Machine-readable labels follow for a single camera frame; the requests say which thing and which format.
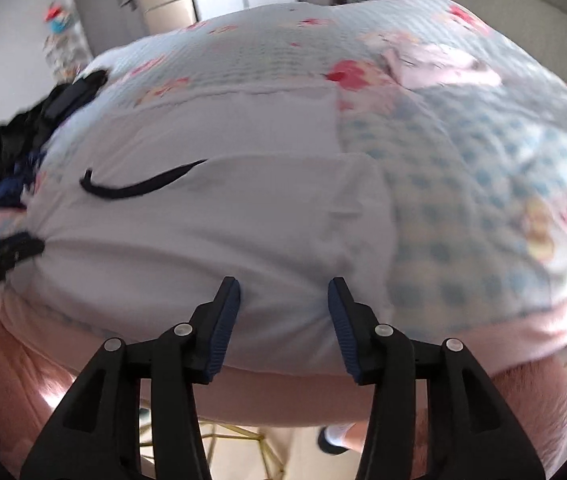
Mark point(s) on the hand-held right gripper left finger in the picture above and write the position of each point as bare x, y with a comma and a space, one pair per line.
223, 330

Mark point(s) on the white shirt with dark trim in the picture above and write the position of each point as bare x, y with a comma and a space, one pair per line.
213, 220

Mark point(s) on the checkered printed blanket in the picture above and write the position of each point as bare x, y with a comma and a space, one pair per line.
463, 185

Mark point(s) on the shelf of small figures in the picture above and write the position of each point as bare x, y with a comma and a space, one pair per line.
66, 55

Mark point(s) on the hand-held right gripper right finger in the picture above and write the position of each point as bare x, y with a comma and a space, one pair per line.
343, 335

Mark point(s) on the pile of dark clothes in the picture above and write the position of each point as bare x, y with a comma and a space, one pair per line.
18, 130

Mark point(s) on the grey door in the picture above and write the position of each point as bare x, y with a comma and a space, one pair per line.
103, 5

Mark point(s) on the red and blue toy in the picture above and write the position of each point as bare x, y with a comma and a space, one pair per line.
59, 17

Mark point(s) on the person's bare leg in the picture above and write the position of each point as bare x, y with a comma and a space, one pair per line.
533, 410

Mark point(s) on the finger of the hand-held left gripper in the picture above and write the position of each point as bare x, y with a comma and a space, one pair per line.
8, 252

